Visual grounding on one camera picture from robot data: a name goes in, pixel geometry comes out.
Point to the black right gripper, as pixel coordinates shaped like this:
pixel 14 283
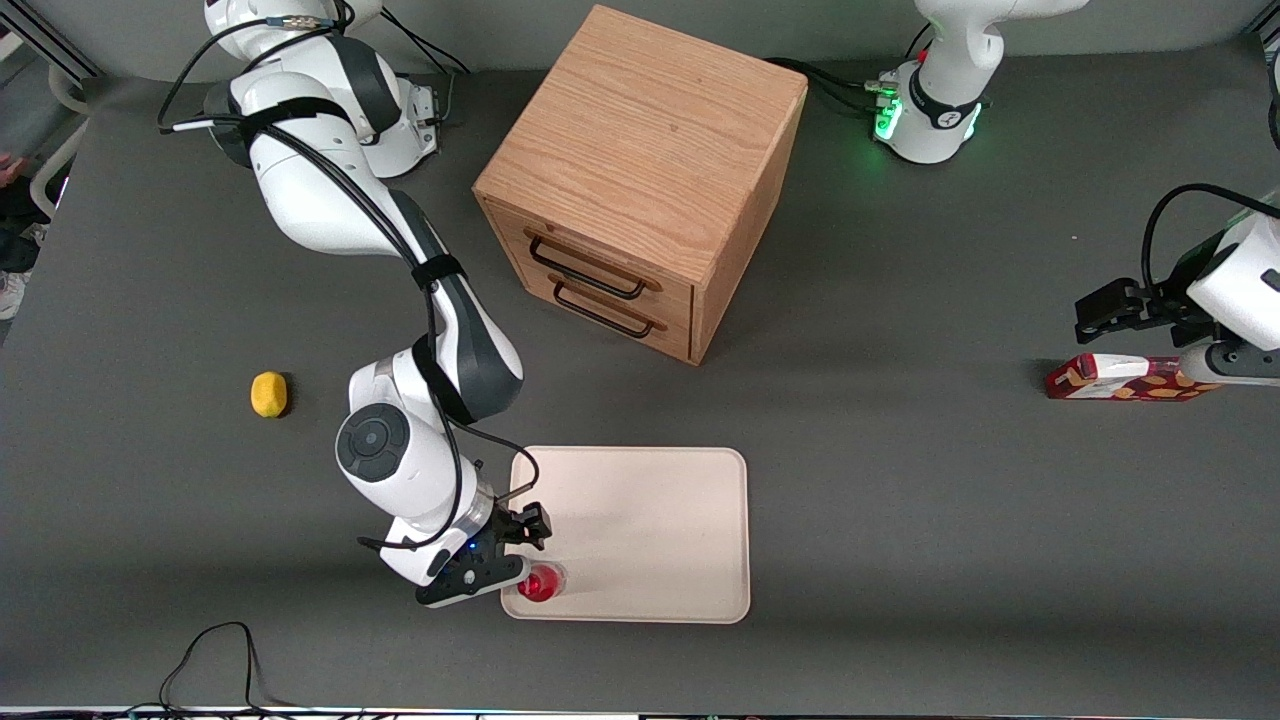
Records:
pixel 503 531

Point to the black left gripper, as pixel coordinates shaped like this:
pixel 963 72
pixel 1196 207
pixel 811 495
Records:
pixel 1172 304

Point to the red coke bottle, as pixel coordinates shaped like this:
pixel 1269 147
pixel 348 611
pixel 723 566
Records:
pixel 540 585

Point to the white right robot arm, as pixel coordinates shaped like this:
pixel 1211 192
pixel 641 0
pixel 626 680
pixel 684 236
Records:
pixel 320 210

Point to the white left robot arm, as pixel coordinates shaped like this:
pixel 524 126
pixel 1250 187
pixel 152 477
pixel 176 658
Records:
pixel 940 110

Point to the beige rectangular plastic tray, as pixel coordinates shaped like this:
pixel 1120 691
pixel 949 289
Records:
pixel 640 530

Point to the red snack carton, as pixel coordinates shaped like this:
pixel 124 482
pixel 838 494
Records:
pixel 1110 385

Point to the wooden drawer front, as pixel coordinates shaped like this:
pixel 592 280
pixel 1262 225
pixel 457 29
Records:
pixel 675 336
pixel 675 296

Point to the yellow lemon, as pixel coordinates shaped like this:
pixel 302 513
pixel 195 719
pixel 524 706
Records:
pixel 268 394

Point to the wooden two-drawer cabinet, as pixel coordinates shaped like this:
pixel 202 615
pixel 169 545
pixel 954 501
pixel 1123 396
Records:
pixel 640 140

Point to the person in dark clothes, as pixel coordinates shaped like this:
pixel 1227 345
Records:
pixel 15 215

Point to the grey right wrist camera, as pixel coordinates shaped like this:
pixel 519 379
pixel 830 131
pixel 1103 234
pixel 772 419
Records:
pixel 468 587

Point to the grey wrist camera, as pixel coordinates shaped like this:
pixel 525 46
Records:
pixel 468 587
pixel 1235 365

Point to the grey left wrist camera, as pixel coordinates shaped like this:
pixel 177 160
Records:
pixel 1235 365

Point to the aluminium frame profile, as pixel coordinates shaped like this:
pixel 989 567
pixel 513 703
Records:
pixel 1268 30
pixel 50 45

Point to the white curved tube frame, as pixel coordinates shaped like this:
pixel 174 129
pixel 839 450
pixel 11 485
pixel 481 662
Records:
pixel 62 158

